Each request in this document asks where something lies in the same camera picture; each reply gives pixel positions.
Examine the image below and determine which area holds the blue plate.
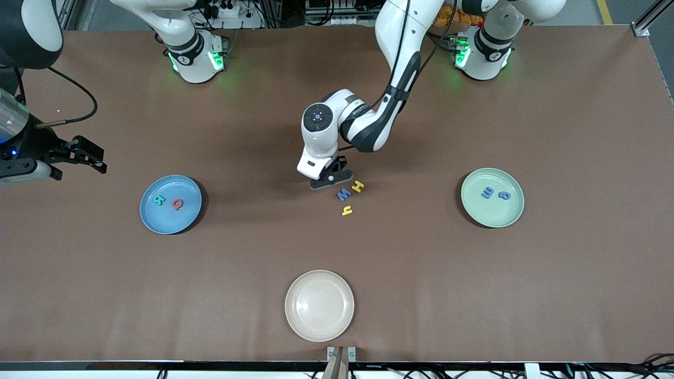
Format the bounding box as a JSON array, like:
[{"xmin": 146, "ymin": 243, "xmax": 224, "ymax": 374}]
[{"xmin": 140, "ymin": 175, "xmax": 203, "ymax": 235}]

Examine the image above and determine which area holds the beige plate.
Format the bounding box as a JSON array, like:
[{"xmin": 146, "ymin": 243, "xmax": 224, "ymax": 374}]
[{"xmin": 285, "ymin": 270, "xmax": 355, "ymax": 343}]

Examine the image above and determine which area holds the green plate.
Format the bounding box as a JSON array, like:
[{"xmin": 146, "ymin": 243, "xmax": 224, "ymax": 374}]
[{"xmin": 461, "ymin": 168, "xmax": 525, "ymax": 228}]

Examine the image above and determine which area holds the green-lit right base box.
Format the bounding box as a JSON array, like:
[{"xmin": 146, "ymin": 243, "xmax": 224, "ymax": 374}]
[{"xmin": 208, "ymin": 36, "xmax": 230, "ymax": 72}]

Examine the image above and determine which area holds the green-lit base box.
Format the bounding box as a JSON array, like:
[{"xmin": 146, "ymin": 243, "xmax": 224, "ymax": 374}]
[
  {"xmin": 448, "ymin": 33, "xmax": 471, "ymax": 69},
  {"xmin": 208, "ymin": 36, "xmax": 230, "ymax": 72}
]

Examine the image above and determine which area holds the green-lit left base box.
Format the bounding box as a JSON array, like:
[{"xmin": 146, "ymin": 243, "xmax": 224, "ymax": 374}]
[{"xmin": 448, "ymin": 33, "xmax": 471, "ymax": 69}]

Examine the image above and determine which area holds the white power strip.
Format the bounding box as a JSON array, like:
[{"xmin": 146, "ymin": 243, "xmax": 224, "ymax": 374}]
[{"xmin": 203, "ymin": 0, "xmax": 248, "ymax": 17}]

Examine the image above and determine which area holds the orange objects pile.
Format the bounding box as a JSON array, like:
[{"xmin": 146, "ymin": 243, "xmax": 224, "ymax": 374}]
[{"xmin": 434, "ymin": 5, "xmax": 485, "ymax": 27}]

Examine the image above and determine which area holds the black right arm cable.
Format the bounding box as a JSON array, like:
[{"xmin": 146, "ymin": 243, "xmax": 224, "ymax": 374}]
[{"xmin": 16, "ymin": 66, "xmax": 98, "ymax": 129}]

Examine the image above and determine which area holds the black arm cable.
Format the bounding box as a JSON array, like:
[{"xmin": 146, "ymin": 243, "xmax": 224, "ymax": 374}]
[
  {"xmin": 369, "ymin": 0, "xmax": 459, "ymax": 108},
  {"xmin": 16, "ymin": 66, "xmax": 98, "ymax": 129}
]

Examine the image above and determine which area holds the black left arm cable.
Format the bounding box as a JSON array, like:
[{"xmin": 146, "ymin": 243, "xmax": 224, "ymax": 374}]
[{"xmin": 369, "ymin": 0, "xmax": 459, "ymax": 108}]

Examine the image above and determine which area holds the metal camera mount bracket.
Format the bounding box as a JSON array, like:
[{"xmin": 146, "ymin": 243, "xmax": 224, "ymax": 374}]
[{"xmin": 322, "ymin": 346, "xmax": 356, "ymax": 379}]

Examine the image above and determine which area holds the aluminium frame profile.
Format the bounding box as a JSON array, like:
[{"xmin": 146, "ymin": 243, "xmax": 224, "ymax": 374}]
[{"xmin": 632, "ymin": 0, "xmax": 674, "ymax": 37}]

